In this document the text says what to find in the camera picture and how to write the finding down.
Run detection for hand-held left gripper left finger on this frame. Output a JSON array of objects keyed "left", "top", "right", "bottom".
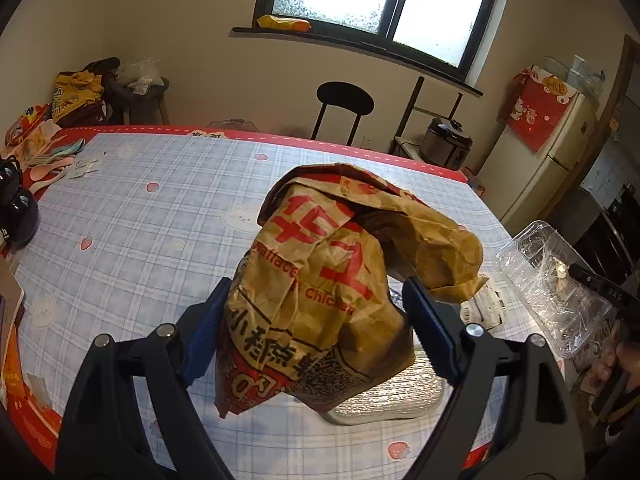
[{"left": 55, "top": 277, "right": 233, "bottom": 480}]

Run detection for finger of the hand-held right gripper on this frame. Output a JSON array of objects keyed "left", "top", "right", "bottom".
[{"left": 567, "top": 261, "right": 640, "bottom": 307}]

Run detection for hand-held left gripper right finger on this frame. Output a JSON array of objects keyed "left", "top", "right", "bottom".
[{"left": 400, "top": 276, "right": 587, "bottom": 480}]

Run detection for clear plastic container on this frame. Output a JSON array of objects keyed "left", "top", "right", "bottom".
[{"left": 494, "top": 220, "right": 628, "bottom": 361}]

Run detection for brown printed paper bag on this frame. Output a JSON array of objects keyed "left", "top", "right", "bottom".
[{"left": 214, "top": 162, "right": 489, "bottom": 419}]

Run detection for person's right hand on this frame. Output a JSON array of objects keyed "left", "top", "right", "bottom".
[{"left": 590, "top": 339, "right": 640, "bottom": 403}]

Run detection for black kitchen stove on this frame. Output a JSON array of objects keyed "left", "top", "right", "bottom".
[{"left": 575, "top": 182, "right": 633, "bottom": 283}]

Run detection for white labelled packaging film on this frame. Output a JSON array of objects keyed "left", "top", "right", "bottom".
[{"left": 459, "top": 287, "right": 507, "bottom": 332}]

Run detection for silver insulated pouch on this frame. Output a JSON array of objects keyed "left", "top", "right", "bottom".
[{"left": 319, "top": 345, "right": 447, "bottom": 427}]

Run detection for cream refrigerator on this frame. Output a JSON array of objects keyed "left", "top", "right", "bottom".
[{"left": 492, "top": 91, "right": 599, "bottom": 236}]

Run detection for red printed cloth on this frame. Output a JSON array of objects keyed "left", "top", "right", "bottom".
[{"left": 506, "top": 65, "right": 579, "bottom": 154}]

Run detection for white side table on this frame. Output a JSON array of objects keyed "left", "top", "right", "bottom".
[{"left": 392, "top": 136, "right": 426, "bottom": 161}]

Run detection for dark electric pressure cooker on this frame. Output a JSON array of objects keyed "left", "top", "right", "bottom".
[{"left": 419, "top": 117, "right": 474, "bottom": 169}]

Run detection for clear containers on refrigerator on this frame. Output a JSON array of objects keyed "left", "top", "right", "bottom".
[{"left": 542, "top": 55, "right": 608, "bottom": 96}]

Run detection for white sachets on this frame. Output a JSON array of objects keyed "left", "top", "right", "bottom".
[{"left": 66, "top": 154, "right": 107, "bottom": 179}]

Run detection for black folding rack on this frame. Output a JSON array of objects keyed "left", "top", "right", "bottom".
[{"left": 389, "top": 76, "right": 464, "bottom": 157}]

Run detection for black kettle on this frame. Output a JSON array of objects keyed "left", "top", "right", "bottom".
[{"left": 0, "top": 156, "right": 40, "bottom": 247}]

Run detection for bundle of pastel spoons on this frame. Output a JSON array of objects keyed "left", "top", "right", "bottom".
[{"left": 22, "top": 138, "right": 87, "bottom": 192}]

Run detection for black round chair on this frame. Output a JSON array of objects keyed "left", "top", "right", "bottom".
[{"left": 310, "top": 81, "right": 376, "bottom": 147}]

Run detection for dark stool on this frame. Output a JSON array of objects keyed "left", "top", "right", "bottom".
[{"left": 106, "top": 76, "right": 172, "bottom": 127}]

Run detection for crumpled clear plastic bag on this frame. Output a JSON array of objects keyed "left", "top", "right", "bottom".
[{"left": 116, "top": 57, "right": 163, "bottom": 95}]

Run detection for yellow and black bag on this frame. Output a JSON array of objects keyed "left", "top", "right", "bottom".
[{"left": 51, "top": 71, "right": 107, "bottom": 117}]

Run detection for orange snack packet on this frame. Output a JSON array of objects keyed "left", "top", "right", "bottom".
[{"left": 4, "top": 104, "right": 52, "bottom": 147}]

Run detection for black window sill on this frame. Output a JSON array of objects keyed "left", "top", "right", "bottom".
[{"left": 230, "top": 26, "right": 485, "bottom": 97}]

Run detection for black framed window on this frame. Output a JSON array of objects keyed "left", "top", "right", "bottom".
[{"left": 252, "top": 0, "right": 509, "bottom": 84}]

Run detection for yellow snack packet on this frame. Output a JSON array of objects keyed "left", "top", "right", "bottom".
[{"left": 257, "top": 14, "right": 312, "bottom": 34}]

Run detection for wooden door frame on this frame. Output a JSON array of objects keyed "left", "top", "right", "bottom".
[{"left": 565, "top": 34, "right": 640, "bottom": 196}]

